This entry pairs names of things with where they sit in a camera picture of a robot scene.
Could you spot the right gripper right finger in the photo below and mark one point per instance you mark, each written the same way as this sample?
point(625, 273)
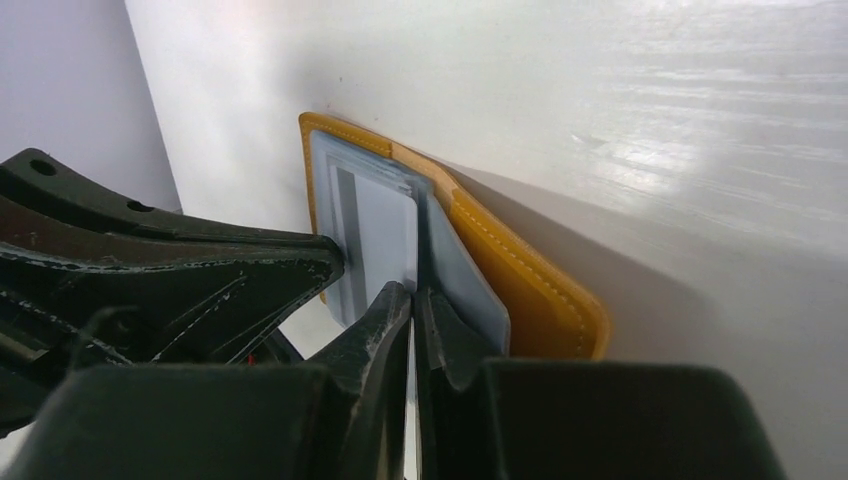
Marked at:
point(458, 433)

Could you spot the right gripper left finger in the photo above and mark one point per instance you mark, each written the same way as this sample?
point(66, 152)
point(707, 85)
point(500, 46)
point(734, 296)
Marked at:
point(359, 430)

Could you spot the silver credit card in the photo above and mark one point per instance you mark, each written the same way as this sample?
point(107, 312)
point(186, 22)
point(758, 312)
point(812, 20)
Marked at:
point(368, 208)

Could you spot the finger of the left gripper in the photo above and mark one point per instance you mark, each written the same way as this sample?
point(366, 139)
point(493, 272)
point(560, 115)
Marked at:
point(89, 277)

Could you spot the yellow leather card holder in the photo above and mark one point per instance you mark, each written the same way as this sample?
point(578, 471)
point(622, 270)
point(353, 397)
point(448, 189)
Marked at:
point(552, 315)

